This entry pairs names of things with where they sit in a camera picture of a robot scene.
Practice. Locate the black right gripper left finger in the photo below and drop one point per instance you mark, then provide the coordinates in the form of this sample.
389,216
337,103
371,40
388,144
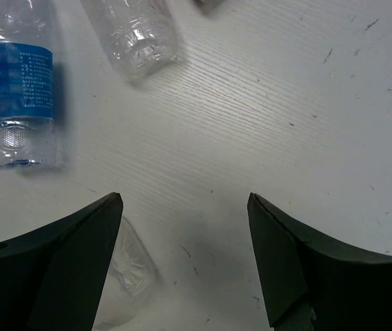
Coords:
52,278

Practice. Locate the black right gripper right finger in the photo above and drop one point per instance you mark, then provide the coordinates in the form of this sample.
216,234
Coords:
311,281

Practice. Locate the clear ridged plastic bottle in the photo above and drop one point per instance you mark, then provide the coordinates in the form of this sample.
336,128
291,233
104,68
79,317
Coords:
131,277

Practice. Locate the blue label water bottle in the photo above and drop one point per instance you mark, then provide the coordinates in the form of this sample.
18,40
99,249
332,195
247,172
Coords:
27,136

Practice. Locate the crumpled clear plastic bottle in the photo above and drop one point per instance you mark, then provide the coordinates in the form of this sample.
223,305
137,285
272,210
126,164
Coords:
138,37

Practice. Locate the red label plastic bottle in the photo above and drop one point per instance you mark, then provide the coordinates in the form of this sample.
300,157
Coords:
208,4

